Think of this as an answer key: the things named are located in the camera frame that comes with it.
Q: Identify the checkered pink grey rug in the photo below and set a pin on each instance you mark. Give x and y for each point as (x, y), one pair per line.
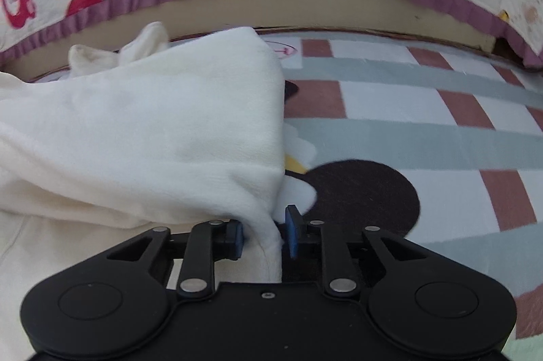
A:
(436, 144)

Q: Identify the light green garment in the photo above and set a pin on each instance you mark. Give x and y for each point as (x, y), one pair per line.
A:
(525, 349)

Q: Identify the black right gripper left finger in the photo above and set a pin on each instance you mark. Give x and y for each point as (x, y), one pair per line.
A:
(155, 251)

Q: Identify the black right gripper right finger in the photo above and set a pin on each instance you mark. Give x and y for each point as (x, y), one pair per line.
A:
(322, 261)

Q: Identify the beige bed base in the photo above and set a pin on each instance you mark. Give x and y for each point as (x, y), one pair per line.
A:
(190, 18)

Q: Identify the white fleece garment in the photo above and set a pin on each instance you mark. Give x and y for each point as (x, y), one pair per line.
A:
(151, 135)

